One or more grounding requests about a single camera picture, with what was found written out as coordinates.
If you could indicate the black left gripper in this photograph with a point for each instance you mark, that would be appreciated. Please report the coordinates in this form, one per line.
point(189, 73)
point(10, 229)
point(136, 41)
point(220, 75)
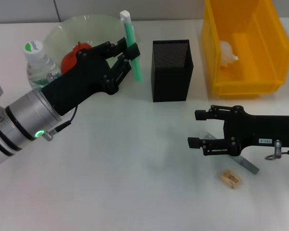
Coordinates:
point(82, 81)

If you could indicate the green pen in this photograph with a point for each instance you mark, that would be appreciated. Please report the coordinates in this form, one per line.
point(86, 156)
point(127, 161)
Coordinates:
point(128, 29)

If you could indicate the clear green-label water bottle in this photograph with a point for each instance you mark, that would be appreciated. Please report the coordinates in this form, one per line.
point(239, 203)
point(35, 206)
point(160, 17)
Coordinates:
point(38, 65)

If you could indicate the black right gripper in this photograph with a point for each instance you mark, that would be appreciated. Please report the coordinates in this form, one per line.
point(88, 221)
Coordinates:
point(260, 131)

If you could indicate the green glass fruit plate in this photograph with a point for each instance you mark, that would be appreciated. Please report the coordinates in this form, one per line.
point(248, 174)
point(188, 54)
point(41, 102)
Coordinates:
point(91, 29)

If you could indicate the white paper ball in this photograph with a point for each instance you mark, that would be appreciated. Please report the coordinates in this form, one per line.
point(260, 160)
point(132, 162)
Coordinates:
point(227, 54)

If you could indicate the grey pen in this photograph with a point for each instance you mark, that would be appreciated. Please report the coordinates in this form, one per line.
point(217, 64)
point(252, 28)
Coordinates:
point(251, 168)

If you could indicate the yellow plastic bin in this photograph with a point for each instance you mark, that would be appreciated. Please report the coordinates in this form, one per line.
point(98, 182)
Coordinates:
point(255, 62)

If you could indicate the beige eraser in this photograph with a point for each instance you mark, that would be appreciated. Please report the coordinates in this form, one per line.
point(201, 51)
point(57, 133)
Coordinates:
point(231, 179)

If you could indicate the black mesh pen holder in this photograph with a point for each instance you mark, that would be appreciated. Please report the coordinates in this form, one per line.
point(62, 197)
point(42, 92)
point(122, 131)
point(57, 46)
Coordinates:
point(171, 79)

